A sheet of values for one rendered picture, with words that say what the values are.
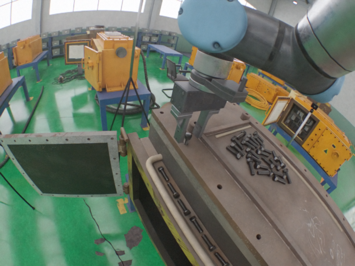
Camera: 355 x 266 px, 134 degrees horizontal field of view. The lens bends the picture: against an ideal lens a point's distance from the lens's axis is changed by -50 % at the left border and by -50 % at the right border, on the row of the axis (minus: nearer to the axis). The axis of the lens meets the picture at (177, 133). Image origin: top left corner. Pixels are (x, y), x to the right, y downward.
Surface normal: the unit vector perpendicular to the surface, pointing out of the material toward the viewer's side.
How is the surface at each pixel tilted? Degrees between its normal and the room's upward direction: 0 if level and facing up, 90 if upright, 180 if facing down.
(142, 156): 0
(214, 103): 90
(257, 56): 126
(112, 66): 90
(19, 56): 90
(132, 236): 0
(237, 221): 0
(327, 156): 90
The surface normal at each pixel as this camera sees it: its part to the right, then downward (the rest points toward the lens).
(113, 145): 0.28, 0.66
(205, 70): -0.47, 0.49
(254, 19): -0.23, 0.11
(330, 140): -0.84, 0.19
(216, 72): 0.04, 0.65
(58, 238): 0.22, -0.75
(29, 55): 0.51, 0.63
